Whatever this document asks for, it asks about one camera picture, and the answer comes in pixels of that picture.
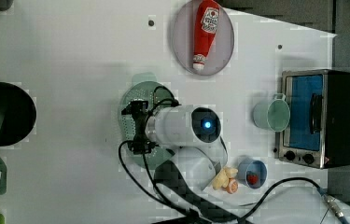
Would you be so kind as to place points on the toy strawberry in bowl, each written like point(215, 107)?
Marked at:
point(252, 179)

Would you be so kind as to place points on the grey round plate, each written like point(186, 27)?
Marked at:
point(182, 40)

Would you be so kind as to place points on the red ketchup bottle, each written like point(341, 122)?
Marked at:
point(205, 29)

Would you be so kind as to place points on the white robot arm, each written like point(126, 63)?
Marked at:
point(192, 132)

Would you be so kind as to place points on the toy orange slice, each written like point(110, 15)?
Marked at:
point(232, 186)

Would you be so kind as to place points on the blue plastic bowl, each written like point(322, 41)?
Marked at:
point(249, 166)

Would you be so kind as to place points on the green plastic mug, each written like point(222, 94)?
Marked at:
point(272, 114)

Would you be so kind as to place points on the toy banana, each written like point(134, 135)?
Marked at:
point(225, 178)

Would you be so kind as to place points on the black cylindrical utensil holder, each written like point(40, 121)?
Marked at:
point(19, 115)

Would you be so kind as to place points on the green plastic strainer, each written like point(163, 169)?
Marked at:
point(145, 87)

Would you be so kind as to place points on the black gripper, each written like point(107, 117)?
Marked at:
point(140, 115)

